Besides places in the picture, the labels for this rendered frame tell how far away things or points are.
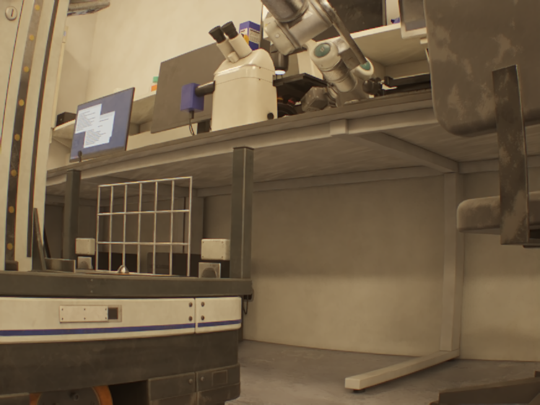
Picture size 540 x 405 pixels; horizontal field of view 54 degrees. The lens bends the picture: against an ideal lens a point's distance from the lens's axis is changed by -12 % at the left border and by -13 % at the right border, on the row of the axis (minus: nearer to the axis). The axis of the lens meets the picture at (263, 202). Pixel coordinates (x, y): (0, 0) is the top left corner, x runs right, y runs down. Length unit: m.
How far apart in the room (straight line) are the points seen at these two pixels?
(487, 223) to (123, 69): 3.50
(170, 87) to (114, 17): 2.06
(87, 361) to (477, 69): 0.81
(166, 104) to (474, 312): 1.57
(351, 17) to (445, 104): 1.49
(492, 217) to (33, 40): 0.87
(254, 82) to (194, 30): 1.86
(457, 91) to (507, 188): 0.22
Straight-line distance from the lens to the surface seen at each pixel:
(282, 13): 1.45
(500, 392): 1.20
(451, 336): 2.14
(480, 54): 1.07
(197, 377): 1.03
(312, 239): 2.62
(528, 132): 1.72
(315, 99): 1.86
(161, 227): 3.37
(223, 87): 1.94
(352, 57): 1.63
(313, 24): 1.49
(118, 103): 3.17
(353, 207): 2.50
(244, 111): 1.86
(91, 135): 3.31
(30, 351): 0.79
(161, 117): 2.65
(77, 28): 4.78
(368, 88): 1.58
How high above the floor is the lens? 0.35
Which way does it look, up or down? 6 degrees up
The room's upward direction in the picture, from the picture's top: 1 degrees clockwise
